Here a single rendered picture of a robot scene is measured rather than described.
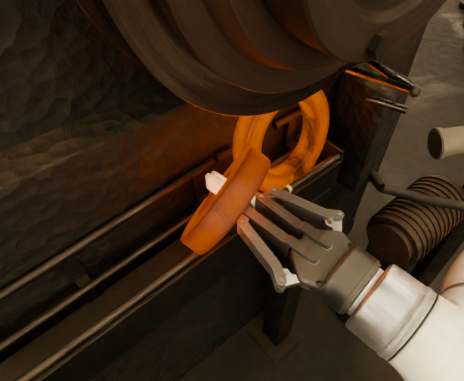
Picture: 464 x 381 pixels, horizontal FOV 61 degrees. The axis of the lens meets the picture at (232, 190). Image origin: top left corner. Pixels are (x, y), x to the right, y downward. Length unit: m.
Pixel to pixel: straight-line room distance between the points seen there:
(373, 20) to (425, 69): 2.10
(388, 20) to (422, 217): 0.57
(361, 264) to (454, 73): 2.11
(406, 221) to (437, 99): 1.44
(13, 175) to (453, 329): 0.46
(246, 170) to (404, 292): 0.21
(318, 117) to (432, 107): 1.56
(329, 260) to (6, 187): 0.36
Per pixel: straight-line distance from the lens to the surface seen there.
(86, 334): 0.54
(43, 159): 0.47
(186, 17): 0.31
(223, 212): 0.44
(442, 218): 0.93
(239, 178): 0.45
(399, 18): 0.40
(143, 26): 0.31
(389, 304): 0.44
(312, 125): 0.66
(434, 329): 0.44
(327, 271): 0.47
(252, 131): 0.55
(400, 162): 1.81
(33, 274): 0.55
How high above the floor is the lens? 1.17
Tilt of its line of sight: 48 degrees down
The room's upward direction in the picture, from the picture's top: straight up
